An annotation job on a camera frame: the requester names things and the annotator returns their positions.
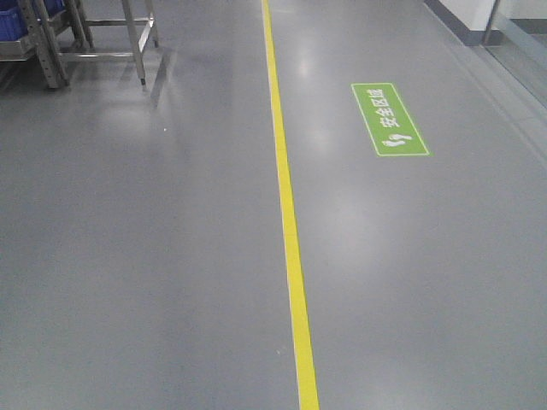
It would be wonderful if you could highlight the steel rack frame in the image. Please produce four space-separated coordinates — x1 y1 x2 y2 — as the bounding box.
1 1 159 89

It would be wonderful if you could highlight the green safety floor sign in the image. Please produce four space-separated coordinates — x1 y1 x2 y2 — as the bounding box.
351 83 431 157

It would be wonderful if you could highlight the blue bin on rack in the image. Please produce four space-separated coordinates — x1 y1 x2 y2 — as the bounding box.
0 0 65 42

